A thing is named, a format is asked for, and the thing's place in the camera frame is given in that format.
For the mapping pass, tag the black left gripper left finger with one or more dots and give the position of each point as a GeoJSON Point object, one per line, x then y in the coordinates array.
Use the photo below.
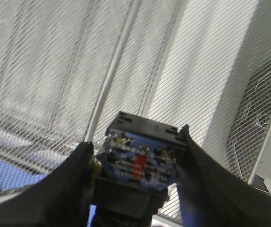
{"type": "Point", "coordinates": [62, 199]}

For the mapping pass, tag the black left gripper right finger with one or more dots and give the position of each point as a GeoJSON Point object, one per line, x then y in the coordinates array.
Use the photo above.
{"type": "Point", "coordinates": [210, 196]}

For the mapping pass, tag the red emergency push button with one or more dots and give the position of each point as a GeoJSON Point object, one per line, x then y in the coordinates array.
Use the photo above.
{"type": "Point", "coordinates": [138, 164]}

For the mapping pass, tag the silver mesh tray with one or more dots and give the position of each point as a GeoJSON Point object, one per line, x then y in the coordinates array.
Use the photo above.
{"type": "Point", "coordinates": [68, 67]}

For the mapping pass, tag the blue plastic tray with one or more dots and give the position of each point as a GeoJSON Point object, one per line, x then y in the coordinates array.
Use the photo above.
{"type": "Point", "coordinates": [11, 177]}

